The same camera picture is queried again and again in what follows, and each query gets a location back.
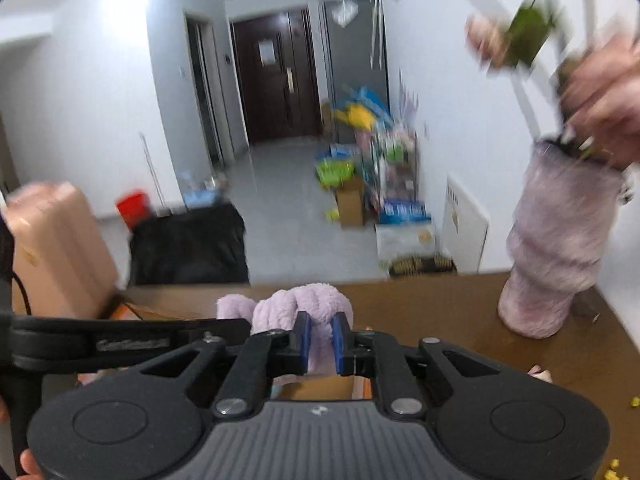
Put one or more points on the purple knotted plush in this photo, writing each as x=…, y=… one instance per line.
x=320, y=305

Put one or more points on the pink suitcase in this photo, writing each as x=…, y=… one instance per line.
x=55, y=250

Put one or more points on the grey metal cabinet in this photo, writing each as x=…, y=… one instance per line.
x=357, y=60

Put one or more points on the mop stick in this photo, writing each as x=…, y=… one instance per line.
x=152, y=175

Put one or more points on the fallen rose petal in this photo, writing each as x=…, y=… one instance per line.
x=540, y=374

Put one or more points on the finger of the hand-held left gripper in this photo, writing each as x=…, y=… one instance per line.
x=125, y=332

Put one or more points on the black fabric bag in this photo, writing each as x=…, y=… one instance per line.
x=190, y=245

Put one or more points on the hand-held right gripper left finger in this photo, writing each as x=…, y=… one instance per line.
x=302, y=342

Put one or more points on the white wall panel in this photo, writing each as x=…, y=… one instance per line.
x=465, y=225

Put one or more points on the row of blue packets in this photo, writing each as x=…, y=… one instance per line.
x=405, y=211

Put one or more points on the pile of blue yellow bags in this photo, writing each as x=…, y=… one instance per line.
x=360, y=110

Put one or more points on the dark brown entrance door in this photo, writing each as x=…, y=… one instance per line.
x=275, y=85

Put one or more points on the brown cardboard carton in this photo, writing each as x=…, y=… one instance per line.
x=350, y=205

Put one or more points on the green packet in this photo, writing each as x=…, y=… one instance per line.
x=334, y=170

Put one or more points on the white carton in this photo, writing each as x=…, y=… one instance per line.
x=405, y=240

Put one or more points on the white door notice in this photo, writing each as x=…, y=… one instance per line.
x=267, y=52

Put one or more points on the lavender wall decal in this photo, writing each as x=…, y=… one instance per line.
x=409, y=95

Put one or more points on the white folded umbrella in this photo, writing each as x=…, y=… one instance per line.
x=376, y=30

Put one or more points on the rack of packaged goods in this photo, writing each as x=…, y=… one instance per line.
x=395, y=165

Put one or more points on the person's left hand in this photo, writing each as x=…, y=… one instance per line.
x=30, y=464

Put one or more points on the red plastic bin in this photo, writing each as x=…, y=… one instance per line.
x=134, y=207

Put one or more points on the pack of water bottles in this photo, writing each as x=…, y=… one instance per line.
x=202, y=190

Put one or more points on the dried pink rose bouquet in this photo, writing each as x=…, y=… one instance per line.
x=600, y=90

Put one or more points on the white paper tag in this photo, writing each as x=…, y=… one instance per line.
x=346, y=12

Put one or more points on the pink ribbed vase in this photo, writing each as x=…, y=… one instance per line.
x=555, y=240

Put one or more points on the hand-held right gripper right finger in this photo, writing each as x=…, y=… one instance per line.
x=341, y=345

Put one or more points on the scattered yellow crumbs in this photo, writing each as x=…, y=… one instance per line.
x=612, y=467

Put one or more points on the grey side door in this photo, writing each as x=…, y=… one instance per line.
x=205, y=90

